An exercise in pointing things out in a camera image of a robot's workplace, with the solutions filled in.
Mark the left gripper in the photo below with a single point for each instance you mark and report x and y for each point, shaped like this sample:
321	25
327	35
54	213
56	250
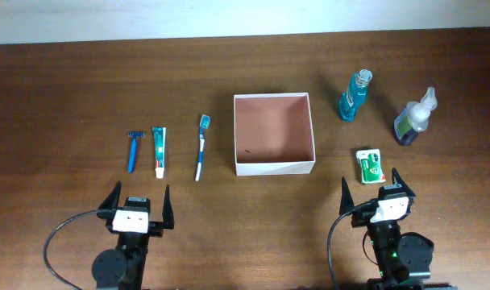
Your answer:
156	228

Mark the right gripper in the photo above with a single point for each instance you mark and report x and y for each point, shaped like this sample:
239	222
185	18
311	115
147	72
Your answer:
347	203

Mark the green white soap packet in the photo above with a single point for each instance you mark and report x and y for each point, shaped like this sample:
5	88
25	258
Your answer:
370	166

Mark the blue disposable razor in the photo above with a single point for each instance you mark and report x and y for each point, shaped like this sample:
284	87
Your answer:
134	136

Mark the green white toothpaste tube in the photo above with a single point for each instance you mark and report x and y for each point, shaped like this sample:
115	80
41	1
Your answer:
159	136

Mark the blue white toothbrush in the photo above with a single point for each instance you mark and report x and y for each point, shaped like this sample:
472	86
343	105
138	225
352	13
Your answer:
204	124

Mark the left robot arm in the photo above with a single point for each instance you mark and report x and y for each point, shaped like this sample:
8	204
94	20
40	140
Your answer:
122	267

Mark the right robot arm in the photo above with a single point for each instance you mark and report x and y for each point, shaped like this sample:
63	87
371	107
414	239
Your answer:
403	259

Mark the clear foaming soap dispenser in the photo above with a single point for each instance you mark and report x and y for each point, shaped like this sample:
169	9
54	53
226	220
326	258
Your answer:
414	118

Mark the blue mouthwash bottle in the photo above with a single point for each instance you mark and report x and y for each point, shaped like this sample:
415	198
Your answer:
355	95

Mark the white open cardboard box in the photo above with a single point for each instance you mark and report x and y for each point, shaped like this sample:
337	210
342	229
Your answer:
273	134

